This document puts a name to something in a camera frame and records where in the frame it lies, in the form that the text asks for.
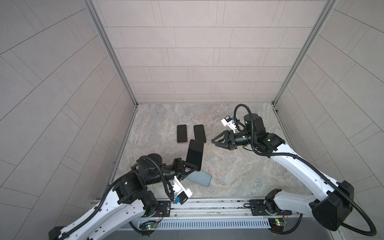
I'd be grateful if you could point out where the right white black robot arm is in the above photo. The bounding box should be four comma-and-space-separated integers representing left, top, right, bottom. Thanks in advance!
212, 114, 359, 231

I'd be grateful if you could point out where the aluminium mounting rail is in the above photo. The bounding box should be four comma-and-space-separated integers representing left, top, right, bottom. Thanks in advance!
132, 198, 299, 229

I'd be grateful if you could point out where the right black corrugated cable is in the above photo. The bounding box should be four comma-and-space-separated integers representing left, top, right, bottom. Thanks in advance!
233, 103, 378, 237

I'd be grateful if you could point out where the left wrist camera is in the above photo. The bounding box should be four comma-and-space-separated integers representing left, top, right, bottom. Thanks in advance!
172, 177, 193, 205

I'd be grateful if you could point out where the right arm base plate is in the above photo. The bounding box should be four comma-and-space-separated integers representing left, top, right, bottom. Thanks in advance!
244, 200, 292, 216

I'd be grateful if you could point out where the purple phone black screen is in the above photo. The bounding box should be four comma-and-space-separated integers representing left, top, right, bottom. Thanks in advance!
177, 125, 188, 143

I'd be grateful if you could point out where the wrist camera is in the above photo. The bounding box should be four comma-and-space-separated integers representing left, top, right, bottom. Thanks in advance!
221, 116, 239, 133
172, 177, 193, 205

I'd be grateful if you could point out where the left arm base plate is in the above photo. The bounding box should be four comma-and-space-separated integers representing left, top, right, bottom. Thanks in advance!
149, 201, 172, 218

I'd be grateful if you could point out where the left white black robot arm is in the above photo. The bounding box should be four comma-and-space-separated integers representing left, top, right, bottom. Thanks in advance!
49, 154, 198, 240

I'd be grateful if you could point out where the green circuit board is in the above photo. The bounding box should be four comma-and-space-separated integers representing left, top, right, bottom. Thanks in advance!
268, 218, 289, 233
140, 221, 159, 231

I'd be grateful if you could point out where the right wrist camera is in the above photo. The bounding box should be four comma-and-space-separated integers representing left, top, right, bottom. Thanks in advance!
221, 116, 239, 133

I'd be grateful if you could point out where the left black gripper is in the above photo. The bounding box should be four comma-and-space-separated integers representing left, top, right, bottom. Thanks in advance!
142, 160, 197, 186

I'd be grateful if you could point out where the left green circuit board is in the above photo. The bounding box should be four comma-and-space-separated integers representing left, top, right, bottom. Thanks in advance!
140, 221, 159, 231

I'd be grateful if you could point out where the light blue phone case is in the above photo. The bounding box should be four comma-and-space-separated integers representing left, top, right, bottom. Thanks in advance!
187, 171, 212, 187

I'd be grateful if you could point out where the right green circuit board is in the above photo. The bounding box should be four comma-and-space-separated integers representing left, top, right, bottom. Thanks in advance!
268, 218, 289, 233

